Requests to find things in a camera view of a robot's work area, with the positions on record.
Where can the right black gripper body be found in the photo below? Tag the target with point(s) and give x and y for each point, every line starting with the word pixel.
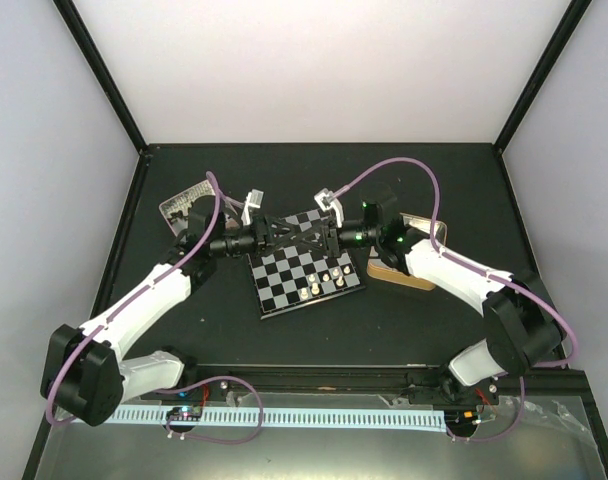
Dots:
pixel 332 240

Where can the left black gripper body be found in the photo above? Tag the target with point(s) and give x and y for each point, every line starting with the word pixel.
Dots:
pixel 261 242

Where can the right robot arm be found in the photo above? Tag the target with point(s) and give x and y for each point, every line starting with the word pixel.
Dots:
pixel 519 326

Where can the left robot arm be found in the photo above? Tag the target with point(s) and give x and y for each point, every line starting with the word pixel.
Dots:
pixel 87 373

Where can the left small circuit board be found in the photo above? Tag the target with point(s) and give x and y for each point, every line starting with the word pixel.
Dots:
pixel 184 413

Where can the small circuit board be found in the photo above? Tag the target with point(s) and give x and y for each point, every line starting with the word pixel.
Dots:
pixel 463 418
pixel 184 413

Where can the right small circuit board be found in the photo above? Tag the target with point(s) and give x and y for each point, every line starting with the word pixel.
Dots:
pixel 463 418

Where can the black and silver chessboard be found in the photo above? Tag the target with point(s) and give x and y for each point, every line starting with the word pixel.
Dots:
pixel 279 277

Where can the gold tin box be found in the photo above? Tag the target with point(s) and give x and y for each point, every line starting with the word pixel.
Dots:
pixel 377 270

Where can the pink tin box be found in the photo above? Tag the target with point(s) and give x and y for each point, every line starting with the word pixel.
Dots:
pixel 184 202

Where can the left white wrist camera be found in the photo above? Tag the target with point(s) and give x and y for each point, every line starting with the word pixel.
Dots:
pixel 252 202

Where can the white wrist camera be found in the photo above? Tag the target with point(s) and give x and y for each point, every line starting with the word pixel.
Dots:
pixel 328 202
pixel 252 202

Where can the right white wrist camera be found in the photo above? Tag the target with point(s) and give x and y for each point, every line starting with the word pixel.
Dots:
pixel 328 202

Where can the light blue slotted cable duct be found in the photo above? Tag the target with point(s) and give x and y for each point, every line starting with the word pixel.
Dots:
pixel 313 418

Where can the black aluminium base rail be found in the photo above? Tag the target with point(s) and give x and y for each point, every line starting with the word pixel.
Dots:
pixel 420 384

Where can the left black frame post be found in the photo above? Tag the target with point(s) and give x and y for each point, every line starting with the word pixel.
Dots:
pixel 75 24

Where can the black frame post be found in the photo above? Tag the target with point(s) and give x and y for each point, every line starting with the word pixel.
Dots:
pixel 557 43
pixel 75 24

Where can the right black frame post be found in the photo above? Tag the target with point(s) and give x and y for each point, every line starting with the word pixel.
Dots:
pixel 557 43

